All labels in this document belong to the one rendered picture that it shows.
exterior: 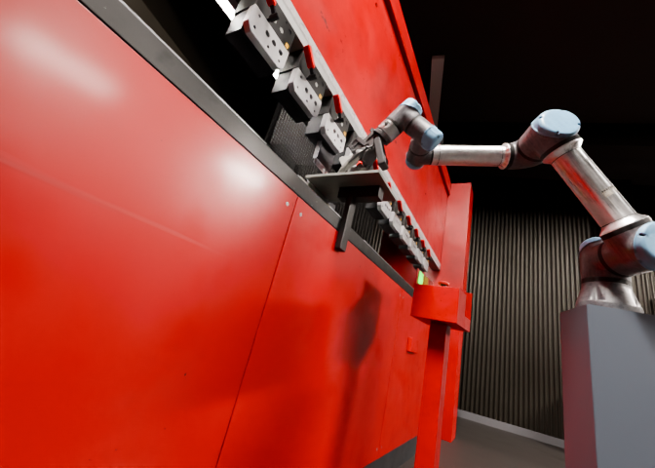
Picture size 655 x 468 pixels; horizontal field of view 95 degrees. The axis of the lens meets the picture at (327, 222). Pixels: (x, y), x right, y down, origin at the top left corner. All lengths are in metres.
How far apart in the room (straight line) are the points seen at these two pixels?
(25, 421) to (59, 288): 0.15
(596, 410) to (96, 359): 1.08
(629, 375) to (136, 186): 1.18
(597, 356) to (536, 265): 3.97
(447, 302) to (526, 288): 3.81
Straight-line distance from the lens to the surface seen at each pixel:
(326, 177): 0.99
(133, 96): 0.54
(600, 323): 1.14
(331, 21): 1.32
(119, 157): 0.51
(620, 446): 1.14
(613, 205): 1.16
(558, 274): 5.11
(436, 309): 1.16
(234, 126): 0.64
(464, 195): 3.38
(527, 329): 4.84
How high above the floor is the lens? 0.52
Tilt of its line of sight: 20 degrees up
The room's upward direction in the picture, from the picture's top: 14 degrees clockwise
